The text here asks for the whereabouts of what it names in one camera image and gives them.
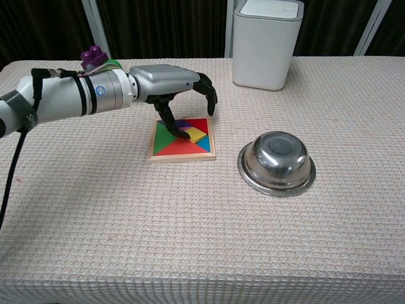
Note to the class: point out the green building block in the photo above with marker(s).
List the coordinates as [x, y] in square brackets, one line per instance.
[114, 63]

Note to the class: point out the red tangram triangle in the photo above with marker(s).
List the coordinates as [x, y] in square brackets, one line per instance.
[199, 123]

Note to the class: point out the wooden tangram tray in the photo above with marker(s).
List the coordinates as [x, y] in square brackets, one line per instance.
[182, 159]

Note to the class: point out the upturned stainless steel bowl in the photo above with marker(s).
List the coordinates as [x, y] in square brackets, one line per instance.
[278, 158]

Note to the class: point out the yellow square tile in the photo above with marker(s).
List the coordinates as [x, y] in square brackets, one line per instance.
[196, 134]

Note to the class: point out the purple building block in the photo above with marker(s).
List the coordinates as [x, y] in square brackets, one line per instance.
[93, 58]

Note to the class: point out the beige waffle-weave tablecloth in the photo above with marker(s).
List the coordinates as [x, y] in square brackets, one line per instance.
[202, 237]

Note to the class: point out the grey metal frame post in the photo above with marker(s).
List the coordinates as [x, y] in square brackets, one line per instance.
[95, 25]
[229, 28]
[371, 28]

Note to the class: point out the blue triangular puzzle piece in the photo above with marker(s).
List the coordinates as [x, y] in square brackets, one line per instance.
[206, 145]

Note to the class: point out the white plastic trash bin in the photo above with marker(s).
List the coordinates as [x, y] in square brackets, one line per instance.
[262, 47]

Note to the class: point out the green tangram triangle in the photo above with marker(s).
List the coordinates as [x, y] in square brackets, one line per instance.
[163, 141]

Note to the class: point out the black curtain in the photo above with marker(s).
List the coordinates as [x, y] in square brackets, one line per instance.
[158, 28]

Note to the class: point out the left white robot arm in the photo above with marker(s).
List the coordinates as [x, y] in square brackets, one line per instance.
[63, 95]

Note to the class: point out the purple tangram parallelogram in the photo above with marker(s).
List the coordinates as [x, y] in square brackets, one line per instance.
[181, 123]

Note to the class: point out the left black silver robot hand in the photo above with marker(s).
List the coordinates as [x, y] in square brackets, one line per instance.
[161, 80]

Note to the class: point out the orange-red large tangram triangle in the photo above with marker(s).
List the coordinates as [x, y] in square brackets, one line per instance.
[183, 149]

